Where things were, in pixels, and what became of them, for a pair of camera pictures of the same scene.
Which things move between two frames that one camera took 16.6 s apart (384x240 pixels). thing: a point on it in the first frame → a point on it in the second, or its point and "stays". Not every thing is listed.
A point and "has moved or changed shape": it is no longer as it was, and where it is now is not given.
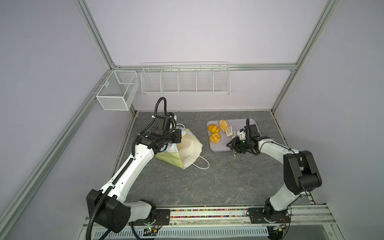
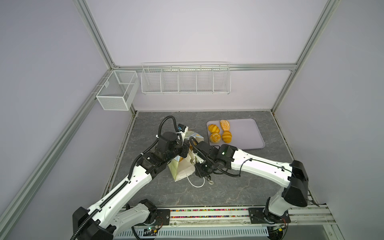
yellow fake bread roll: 213,128 stays
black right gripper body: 240,146 → 204,169
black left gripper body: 172,137 → 181,151
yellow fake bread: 215,137 stays
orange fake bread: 223,125 stays
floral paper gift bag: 182,154 has moved or changed shape
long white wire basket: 186,78 stays
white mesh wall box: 119,90 stays
